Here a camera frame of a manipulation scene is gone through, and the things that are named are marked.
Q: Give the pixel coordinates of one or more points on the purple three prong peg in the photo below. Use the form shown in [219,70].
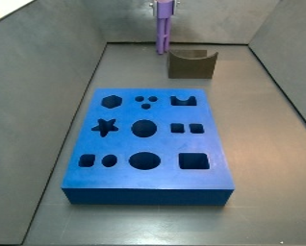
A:
[163,10]

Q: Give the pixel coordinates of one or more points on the black curved cradle stand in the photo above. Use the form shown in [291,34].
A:
[191,64]

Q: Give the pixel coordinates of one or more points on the blue shape sorting board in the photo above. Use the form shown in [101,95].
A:
[148,150]

